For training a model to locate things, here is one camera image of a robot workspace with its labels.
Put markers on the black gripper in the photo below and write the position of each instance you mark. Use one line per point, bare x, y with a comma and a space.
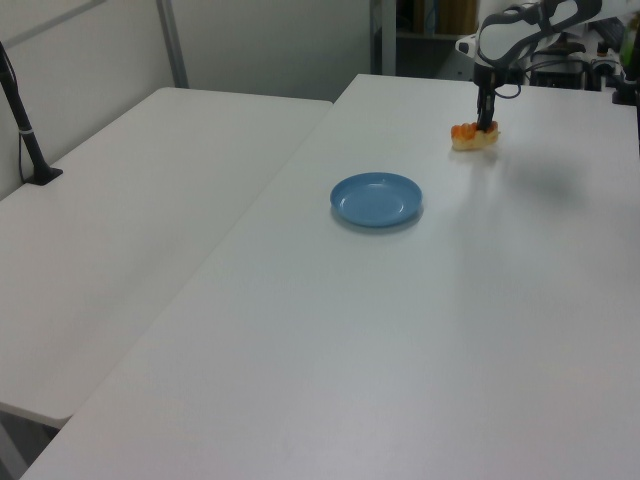
485, 80

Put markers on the bread with orange topping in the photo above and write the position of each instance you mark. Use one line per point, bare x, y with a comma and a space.
470, 140

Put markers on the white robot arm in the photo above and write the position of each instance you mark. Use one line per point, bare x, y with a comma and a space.
505, 35

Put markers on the black equipment box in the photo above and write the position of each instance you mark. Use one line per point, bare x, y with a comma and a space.
557, 77

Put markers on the grey storage shelf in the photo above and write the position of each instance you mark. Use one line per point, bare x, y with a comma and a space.
430, 50

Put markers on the black desk clamp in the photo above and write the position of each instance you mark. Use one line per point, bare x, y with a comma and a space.
625, 90

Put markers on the blue plastic plate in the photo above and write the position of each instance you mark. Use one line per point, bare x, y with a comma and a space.
375, 202

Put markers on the green bottle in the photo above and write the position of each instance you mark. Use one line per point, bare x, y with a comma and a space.
631, 45

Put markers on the smaller white table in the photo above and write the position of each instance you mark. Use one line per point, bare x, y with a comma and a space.
125, 225

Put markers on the grey wall frame post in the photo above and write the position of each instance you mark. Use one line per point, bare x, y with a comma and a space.
172, 45
384, 35

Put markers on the black camera stand pole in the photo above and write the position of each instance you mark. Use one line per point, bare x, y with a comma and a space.
25, 130

